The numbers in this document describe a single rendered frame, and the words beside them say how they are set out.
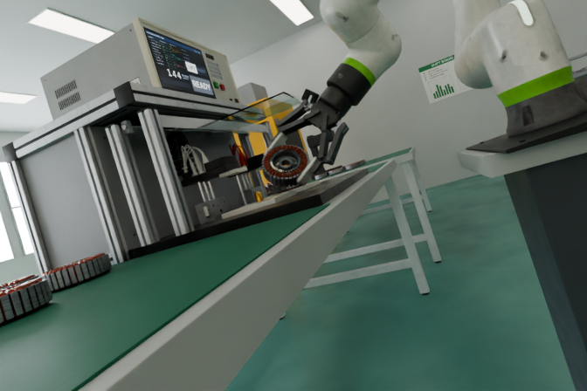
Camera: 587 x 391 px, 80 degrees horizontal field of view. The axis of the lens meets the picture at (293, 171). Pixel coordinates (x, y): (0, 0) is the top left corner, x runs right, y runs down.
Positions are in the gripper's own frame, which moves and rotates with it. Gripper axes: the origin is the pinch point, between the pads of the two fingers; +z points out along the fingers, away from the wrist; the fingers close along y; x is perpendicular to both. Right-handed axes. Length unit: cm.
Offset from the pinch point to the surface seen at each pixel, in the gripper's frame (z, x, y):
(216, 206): 20.6, -4.3, 12.3
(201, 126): 6.2, 4.0, 26.4
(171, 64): -2.1, 11.2, 42.5
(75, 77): 17, 20, 60
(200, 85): -2.7, -0.9, 42.9
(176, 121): 8.4, 13.2, 23.9
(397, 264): 7, -135, -10
